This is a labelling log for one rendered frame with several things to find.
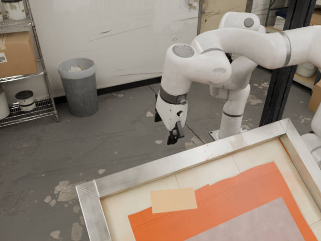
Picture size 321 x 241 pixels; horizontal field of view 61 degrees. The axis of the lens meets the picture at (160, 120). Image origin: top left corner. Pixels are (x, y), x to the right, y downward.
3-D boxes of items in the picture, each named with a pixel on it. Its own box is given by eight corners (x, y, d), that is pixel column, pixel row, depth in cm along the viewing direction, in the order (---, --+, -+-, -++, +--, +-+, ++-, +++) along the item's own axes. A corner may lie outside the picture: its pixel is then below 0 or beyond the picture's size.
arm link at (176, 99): (197, 95, 67) (195, 103, 69) (181, 72, 72) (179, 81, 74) (171, 102, 65) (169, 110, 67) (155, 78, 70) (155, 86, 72)
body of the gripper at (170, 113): (196, 101, 69) (187, 128, 77) (178, 75, 74) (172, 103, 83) (169, 107, 66) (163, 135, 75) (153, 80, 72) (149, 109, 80)
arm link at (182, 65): (225, 39, 66) (239, 65, 60) (213, 74, 74) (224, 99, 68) (164, 39, 62) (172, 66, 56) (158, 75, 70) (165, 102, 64)
